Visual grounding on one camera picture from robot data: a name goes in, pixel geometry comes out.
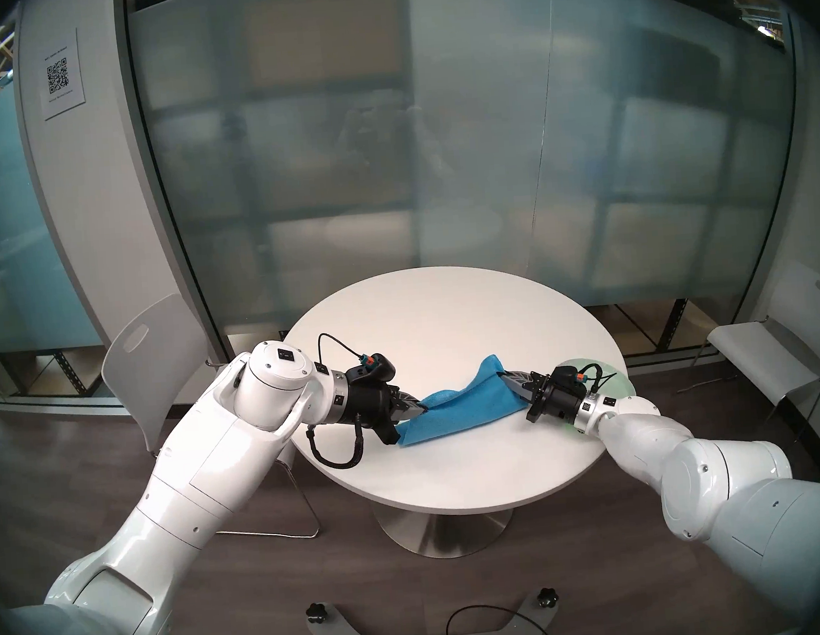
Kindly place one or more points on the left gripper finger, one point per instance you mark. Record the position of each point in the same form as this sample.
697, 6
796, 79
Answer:
414, 414
409, 401

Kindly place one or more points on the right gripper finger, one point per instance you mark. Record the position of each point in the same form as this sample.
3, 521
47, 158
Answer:
528, 396
521, 379

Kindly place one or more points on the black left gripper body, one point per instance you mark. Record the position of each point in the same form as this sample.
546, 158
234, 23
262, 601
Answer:
373, 411

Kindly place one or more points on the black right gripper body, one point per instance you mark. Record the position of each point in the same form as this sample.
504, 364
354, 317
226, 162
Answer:
556, 400

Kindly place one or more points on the blue microfiber napkin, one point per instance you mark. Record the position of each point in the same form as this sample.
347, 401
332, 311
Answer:
459, 408

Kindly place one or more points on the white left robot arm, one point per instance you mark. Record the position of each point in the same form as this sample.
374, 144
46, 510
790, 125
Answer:
204, 478

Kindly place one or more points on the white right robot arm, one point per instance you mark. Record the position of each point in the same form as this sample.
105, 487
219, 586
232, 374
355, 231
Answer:
734, 492

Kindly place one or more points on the pale green round plate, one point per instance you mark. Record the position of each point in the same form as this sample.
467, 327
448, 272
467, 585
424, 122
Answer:
616, 382

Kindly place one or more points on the black star knob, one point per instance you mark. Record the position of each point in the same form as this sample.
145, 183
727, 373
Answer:
546, 596
315, 611

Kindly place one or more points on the white chair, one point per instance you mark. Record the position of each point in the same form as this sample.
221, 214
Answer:
800, 332
151, 348

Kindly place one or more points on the QR code paper sign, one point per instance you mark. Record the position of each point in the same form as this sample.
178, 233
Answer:
60, 72

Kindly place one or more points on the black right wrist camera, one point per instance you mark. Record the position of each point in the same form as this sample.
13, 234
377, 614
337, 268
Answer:
573, 376

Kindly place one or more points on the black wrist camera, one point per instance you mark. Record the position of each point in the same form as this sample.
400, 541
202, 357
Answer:
372, 369
573, 376

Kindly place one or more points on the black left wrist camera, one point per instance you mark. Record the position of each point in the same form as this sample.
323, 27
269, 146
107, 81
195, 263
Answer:
372, 369

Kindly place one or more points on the steel table pedestal base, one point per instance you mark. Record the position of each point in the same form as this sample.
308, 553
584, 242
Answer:
445, 533

